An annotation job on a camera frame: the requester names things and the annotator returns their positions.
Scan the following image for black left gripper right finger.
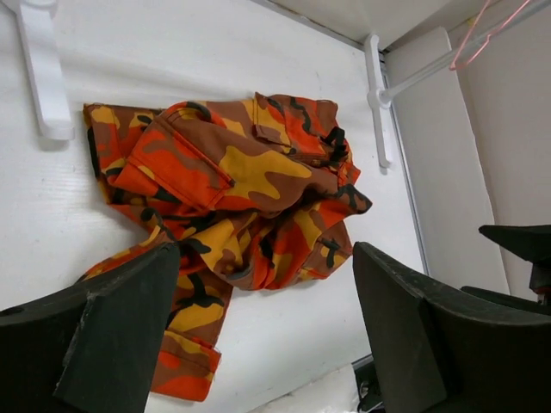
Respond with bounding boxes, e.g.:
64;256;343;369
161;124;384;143
353;242;550;412

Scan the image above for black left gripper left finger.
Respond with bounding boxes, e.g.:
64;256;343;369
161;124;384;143
1;243;179;412

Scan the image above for orange camouflage trousers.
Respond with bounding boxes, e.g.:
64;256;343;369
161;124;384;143
83;94;371;402

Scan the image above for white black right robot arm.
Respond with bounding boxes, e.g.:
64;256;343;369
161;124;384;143
461;225;550;316

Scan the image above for white foam board panel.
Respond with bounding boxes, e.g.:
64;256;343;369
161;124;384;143
385;25;511;298

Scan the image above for white metal clothes rack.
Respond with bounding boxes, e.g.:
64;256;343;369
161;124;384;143
3;1;550;169

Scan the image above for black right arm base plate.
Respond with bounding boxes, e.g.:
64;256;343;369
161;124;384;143
352;354;386;413

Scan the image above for pink wire hanger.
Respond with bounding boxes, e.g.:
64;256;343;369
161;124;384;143
449;0;533;71

